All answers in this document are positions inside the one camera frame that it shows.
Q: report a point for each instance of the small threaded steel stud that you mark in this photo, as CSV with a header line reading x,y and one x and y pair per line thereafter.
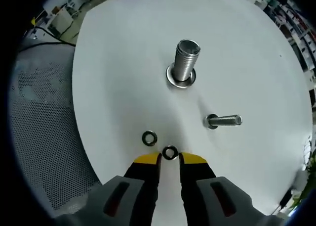
x,y
227,120

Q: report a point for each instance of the black power adapter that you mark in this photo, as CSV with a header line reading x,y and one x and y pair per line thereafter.
x,y
286,198

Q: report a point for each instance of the grey mesh chair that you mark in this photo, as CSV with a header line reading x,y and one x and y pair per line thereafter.
x,y
49,137

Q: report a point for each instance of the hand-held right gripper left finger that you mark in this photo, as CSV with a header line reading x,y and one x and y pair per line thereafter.
x,y
145,186

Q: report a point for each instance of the dark storage rack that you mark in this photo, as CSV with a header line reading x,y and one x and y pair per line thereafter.
x,y
296,25

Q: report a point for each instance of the large threaded steel stud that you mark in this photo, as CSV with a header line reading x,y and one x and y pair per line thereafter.
x,y
184,65

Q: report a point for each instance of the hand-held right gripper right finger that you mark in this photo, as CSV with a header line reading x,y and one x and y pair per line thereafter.
x,y
192,186

